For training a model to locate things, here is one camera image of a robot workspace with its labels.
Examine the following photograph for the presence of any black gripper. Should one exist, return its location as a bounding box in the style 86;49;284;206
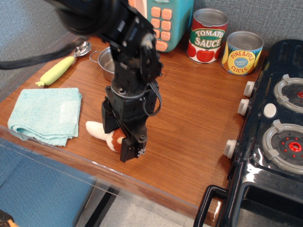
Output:
102;86;157;163

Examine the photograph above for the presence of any plush brown white mushroom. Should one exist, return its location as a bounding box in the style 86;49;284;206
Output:
86;121;126;152

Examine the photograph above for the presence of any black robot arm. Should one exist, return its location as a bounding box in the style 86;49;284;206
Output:
50;0;163;162

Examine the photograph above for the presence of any small metal pot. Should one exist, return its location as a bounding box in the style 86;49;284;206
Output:
89;47;115;82

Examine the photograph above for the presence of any light blue folded cloth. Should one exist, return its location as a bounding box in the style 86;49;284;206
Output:
8;88;82;147

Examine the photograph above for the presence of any clear acrylic table guard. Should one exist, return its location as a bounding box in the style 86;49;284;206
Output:
0;127;194;227

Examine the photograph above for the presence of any teal toy microwave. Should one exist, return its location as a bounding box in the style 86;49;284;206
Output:
128;0;194;52

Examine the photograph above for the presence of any orange plush object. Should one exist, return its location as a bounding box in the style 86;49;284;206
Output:
0;219;18;227

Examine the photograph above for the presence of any tomato sauce can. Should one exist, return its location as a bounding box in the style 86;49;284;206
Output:
187;8;228;63

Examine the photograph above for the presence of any pineapple slices can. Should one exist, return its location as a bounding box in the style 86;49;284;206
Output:
222;31;264;75

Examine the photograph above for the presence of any black toy stove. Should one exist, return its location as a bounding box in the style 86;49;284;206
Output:
194;39;303;227

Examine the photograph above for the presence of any spoon with green handle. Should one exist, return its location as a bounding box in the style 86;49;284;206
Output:
35;41;91;87

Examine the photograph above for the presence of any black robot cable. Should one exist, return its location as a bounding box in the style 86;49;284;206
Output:
0;35;89;70

